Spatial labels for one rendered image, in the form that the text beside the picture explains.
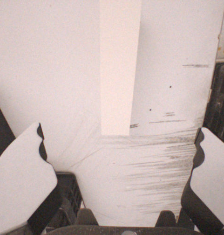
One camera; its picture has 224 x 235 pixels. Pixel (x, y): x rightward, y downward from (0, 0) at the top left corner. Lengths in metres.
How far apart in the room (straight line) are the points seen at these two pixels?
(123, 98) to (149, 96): 0.09
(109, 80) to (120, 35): 0.07
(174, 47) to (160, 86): 0.08
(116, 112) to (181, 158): 0.29
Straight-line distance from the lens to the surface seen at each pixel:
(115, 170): 0.48
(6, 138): 0.46
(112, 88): 0.26
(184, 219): 2.07
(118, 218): 0.76
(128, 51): 0.25
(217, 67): 1.00
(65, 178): 0.50
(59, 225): 0.45
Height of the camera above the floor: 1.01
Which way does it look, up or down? 61 degrees down
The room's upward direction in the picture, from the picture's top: 177 degrees counter-clockwise
